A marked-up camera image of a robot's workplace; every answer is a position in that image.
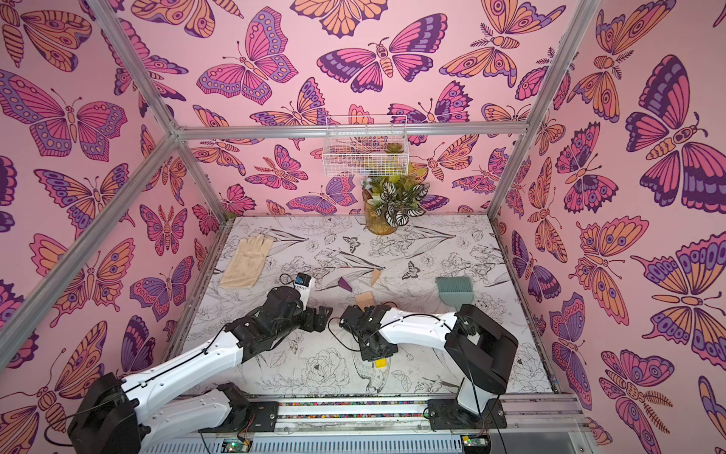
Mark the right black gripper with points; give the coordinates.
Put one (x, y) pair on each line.
(359, 323)

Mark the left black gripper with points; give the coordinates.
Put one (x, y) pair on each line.
(311, 324)

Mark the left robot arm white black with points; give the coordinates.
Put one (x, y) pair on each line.
(146, 409)

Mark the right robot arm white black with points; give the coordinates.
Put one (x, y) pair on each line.
(483, 349)

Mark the purple triangular block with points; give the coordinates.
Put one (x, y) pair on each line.
(343, 284)

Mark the beige work glove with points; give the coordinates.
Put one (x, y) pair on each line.
(247, 263)

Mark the teal hand brush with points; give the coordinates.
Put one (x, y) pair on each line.
(455, 291)

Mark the potted plant in amber jar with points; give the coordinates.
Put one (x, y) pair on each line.
(392, 201)

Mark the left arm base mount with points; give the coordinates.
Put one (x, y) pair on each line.
(254, 417)

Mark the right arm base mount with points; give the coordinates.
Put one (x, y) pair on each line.
(466, 413)

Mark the white wire basket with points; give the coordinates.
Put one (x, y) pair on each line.
(366, 145)

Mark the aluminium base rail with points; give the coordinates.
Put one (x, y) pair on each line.
(392, 424)

